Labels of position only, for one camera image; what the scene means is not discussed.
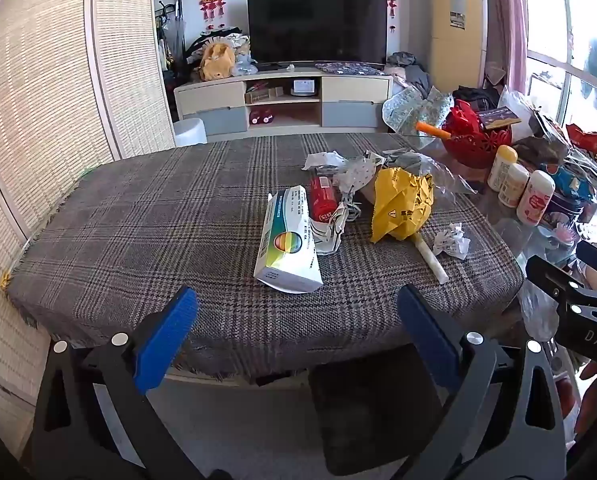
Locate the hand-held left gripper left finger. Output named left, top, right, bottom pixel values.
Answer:
left=31, top=285, right=219, bottom=480

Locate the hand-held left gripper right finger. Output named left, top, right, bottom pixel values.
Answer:
left=395, top=284, right=569, bottom=480

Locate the white and green cardboard box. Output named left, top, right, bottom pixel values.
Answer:
left=253, top=185, right=325, bottom=295

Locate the clear plastic bag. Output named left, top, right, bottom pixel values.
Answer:
left=385, top=150, right=479, bottom=201
left=518, top=280, right=561, bottom=341

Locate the white paper stick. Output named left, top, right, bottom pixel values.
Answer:
left=412, top=232, right=450, bottom=283

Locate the blue snack bag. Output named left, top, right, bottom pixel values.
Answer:
left=543, top=162, right=597, bottom=223

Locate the white bottle with pink label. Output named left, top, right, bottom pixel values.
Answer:
left=517, top=170, right=556, bottom=225

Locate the small crumpled white paper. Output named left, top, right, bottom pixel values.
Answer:
left=432, top=222, right=471, bottom=261

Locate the grey plaid tablecloth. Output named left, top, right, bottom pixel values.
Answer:
left=1, top=132, right=526, bottom=386

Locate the small white bottle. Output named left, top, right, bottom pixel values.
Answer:
left=498, top=162, right=530, bottom=208

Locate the red snack bag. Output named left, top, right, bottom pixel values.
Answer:
left=565, top=124, right=597, bottom=188

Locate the yellow crumpled wrapper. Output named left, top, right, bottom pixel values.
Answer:
left=371, top=166, right=435, bottom=244

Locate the white printed crumpled wrapper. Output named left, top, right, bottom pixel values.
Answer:
left=305, top=199, right=362, bottom=256

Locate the red openwork basket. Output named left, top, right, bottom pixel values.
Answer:
left=441, top=100, right=514, bottom=168

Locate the red cylindrical packet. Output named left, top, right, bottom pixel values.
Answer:
left=311, top=175, right=340, bottom=222

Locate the dark purple book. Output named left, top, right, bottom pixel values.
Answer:
left=478, top=107, right=521, bottom=131

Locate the white dotted crumpled paper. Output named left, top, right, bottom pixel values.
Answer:
left=335, top=155, right=386, bottom=196

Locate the black bag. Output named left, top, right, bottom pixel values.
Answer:
left=453, top=86, right=499, bottom=111

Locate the white crumpled packet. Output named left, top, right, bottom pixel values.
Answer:
left=303, top=151, right=346, bottom=173

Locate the white round stool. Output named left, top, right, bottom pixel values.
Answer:
left=172, top=117, right=208, bottom=147

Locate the green floral cloth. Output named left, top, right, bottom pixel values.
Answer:
left=382, top=85, right=454, bottom=133

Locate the window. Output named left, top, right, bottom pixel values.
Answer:
left=523, top=0, right=597, bottom=161

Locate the beige and grey TV cabinet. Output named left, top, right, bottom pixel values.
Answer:
left=173, top=67, right=394, bottom=137

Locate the pile of grey clothes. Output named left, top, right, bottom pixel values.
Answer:
left=385, top=51, right=431, bottom=96

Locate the pink curtain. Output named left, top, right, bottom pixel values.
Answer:
left=493, top=0, right=529, bottom=93

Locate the small cardboard box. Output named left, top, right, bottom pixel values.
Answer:
left=245, top=87, right=284, bottom=105

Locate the beige standing air conditioner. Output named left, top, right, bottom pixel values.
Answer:
left=431, top=0, right=489, bottom=93

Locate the dark patterned mat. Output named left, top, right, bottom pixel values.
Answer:
left=314, top=61, right=386, bottom=76

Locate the yellow plush toy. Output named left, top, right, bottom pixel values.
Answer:
left=198, top=42, right=232, bottom=82

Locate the black television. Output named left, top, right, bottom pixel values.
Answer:
left=247, top=0, right=401, bottom=67

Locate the orange-handled knife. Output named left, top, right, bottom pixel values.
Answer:
left=415, top=121, right=451, bottom=140

